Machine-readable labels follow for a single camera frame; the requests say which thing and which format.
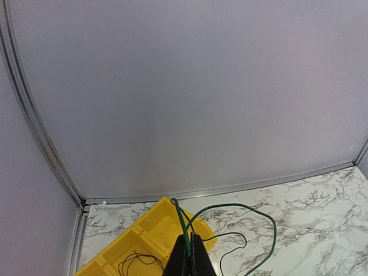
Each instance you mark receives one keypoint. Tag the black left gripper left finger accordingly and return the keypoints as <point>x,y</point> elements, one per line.
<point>178,263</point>

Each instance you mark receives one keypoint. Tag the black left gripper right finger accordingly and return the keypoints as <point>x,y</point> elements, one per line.
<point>200,264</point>

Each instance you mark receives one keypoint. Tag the yellow plastic bin right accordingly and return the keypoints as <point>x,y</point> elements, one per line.
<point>161,225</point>

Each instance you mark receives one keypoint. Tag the yellow plastic bin middle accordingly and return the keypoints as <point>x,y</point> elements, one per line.
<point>133,254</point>

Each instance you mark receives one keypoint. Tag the aluminium corner post right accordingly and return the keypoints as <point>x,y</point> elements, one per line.
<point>356,161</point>

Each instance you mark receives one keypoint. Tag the aluminium corner post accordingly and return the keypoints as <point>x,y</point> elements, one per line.
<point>356,161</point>
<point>23,95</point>

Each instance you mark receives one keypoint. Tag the aluminium corner post left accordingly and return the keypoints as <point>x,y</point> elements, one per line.
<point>23,95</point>

